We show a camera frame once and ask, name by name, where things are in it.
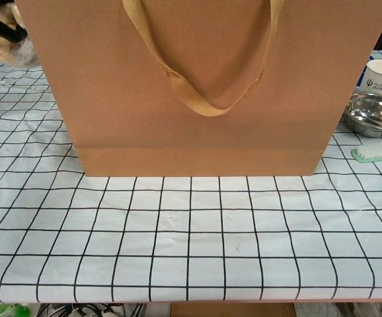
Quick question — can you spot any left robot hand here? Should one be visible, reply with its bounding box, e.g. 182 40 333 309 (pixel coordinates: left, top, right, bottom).
0 18 27 44

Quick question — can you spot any stainless steel bowl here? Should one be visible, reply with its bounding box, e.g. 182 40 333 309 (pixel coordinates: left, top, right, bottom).
342 92 382 139

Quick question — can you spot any brown paper shopping bag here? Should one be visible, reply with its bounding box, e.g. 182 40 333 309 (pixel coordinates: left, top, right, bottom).
14 0 382 178

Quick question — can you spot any brown cardboard box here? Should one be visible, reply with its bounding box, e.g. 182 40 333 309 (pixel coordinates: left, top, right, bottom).
170 302 297 317

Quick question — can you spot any white black checked tablecloth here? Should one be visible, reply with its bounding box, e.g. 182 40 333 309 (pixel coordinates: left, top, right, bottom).
0 49 382 303

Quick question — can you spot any green toothbrush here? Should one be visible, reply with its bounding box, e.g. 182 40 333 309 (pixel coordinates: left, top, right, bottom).
351 142 382 164

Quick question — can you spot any yellow snack packet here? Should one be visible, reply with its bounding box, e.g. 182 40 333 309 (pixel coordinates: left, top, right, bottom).
0 0 40 69

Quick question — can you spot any black floor cable tangle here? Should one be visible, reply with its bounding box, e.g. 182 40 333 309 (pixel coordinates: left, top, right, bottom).
35 302 145 317

